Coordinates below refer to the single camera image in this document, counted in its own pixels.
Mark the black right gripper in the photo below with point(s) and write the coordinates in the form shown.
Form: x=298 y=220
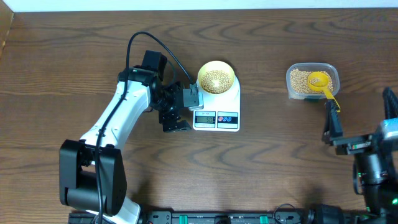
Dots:
x=332 y=128

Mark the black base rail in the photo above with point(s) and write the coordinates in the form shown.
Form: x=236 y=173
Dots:
x=165 y=217

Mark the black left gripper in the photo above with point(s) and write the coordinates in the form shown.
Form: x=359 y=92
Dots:
x=173 y=116

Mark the white digital kitchen scale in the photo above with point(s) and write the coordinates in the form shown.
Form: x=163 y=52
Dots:
x=220 y=112

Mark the clear plastic container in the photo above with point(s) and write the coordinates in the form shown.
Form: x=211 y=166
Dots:
x=329 y=70

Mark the soybeans in container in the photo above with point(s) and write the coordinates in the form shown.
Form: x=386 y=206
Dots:
x=298 y=79

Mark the yellow plastic scoop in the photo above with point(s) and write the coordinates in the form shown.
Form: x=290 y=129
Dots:
x=321 y=85

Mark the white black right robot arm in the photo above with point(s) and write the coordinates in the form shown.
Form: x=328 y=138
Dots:
x=374 y=174

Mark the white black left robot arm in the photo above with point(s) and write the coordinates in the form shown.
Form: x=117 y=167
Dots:
x=91 y=170

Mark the soybeans in bowl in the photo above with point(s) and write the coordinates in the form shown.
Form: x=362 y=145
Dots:
x=216 y=82

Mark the pale yellow bowl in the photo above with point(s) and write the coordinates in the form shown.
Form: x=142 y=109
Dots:
x=215 y=65

